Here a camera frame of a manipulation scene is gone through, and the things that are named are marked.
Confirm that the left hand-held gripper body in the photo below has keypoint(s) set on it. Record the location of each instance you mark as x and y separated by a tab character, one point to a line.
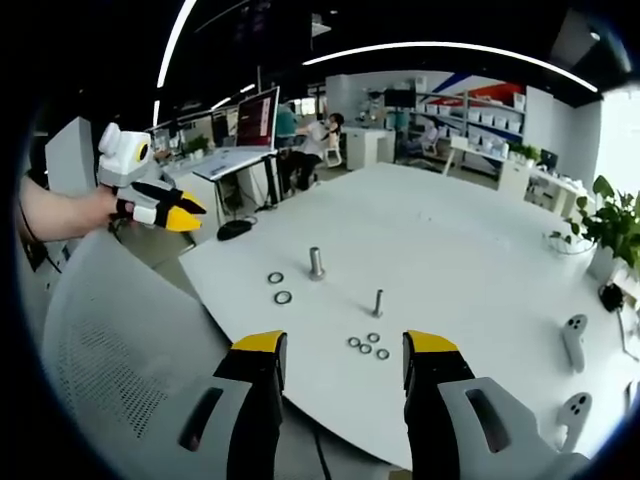
125	160

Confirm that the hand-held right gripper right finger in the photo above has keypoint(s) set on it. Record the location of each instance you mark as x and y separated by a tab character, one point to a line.
465	425

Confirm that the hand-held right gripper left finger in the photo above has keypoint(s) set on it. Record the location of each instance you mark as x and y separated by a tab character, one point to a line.
227	425

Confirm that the large metal washer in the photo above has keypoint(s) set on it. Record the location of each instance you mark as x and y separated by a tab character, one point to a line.
269	277
276	298

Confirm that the small metal washer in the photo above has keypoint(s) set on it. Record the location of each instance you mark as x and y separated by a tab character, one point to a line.
368	337
350	342
377	354
360	348

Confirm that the thick threaded metal stud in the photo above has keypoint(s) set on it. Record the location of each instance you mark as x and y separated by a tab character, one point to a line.
316	262

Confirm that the thin threaded metal stud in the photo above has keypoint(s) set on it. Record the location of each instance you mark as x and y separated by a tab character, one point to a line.
378	302

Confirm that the person's left hand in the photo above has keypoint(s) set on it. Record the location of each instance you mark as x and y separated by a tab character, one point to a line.
107	210

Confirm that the small green desk plants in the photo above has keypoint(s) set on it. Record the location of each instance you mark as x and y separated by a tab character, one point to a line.
197	145

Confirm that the black computer mouse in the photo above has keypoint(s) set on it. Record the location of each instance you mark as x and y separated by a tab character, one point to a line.
234	230

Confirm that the white standing desk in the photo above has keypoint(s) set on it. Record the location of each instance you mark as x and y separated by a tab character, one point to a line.
230	162

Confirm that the white handheld controller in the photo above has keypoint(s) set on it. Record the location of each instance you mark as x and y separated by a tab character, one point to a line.
575	340
575	412

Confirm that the computer monitor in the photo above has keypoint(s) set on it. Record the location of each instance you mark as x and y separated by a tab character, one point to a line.
257	120

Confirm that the curved ceiling light strip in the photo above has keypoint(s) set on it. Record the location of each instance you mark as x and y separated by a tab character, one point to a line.
172	45

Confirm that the white mesh office chair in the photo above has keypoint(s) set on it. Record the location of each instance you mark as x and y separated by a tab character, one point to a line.
120	340

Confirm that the small black device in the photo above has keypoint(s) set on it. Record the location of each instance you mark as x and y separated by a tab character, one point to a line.
611	296

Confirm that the white low cabinet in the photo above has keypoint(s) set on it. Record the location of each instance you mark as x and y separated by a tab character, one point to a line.
367	147

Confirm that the green potted plant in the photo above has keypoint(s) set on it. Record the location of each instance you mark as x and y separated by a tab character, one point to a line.
612	225

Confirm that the green plants on cabinet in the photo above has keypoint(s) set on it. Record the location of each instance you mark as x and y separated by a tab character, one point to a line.
525	151

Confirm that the storage shelf with white bins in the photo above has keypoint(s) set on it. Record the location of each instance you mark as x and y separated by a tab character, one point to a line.
480	122

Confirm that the long ceiling light strip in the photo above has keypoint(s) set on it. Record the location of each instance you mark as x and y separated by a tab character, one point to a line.
450	48

